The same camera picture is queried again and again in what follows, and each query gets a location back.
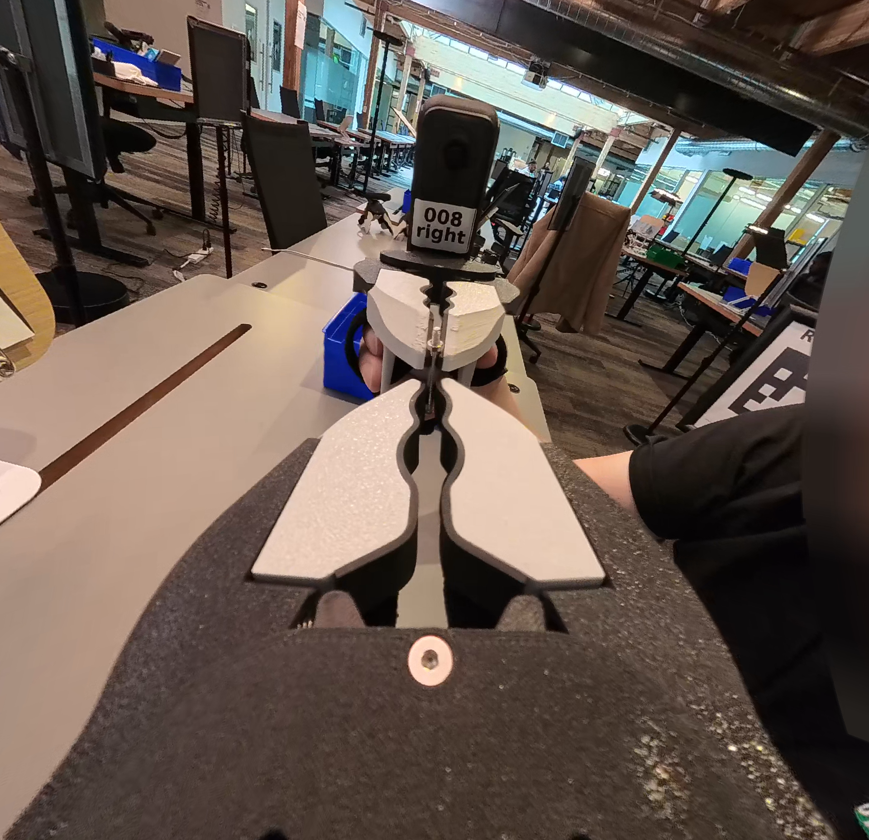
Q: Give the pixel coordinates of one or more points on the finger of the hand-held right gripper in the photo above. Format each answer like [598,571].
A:
[472,317]
[400,317]

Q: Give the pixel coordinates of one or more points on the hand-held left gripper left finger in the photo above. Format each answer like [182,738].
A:
[339,500]

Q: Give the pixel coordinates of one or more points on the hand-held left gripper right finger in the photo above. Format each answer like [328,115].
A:
[516,507]

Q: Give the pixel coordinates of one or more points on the thin metal screw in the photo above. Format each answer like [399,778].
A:
[434,341]

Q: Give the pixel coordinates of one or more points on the blue plastic bin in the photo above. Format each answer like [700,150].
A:
[339,358]

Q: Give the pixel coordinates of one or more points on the person's right forearm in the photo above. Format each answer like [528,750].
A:
[607,476]

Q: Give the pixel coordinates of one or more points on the wooden top office desk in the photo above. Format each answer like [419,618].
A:
[146,93]

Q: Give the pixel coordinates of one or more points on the person's right hand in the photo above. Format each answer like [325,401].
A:
[368,364]

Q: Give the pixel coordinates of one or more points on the beige coat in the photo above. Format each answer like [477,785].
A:
[577,269]

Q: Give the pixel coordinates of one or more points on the black floor lamp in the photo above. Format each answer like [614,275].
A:
[388,36]

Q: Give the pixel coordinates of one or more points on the person's black shirt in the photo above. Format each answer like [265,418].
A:
[719,487]

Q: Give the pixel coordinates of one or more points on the white power strip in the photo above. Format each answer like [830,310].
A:
[197,256]

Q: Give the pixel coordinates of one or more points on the small black monitor on stand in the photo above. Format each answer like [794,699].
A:
[217,72]

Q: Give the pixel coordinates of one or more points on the blue storage crate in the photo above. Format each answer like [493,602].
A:
[166,72]

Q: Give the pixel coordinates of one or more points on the black white marker sign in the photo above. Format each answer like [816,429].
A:
[781,378]

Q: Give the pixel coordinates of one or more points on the black swivel office chair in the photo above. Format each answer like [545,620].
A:
[129,137]

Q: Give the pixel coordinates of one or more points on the wooden poster board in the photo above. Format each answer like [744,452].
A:
[30,276]

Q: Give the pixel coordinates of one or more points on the large black monitor on stand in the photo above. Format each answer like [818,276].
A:
[58,72]

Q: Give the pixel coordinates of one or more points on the white plastic base plate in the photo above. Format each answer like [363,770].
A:
[17,490]

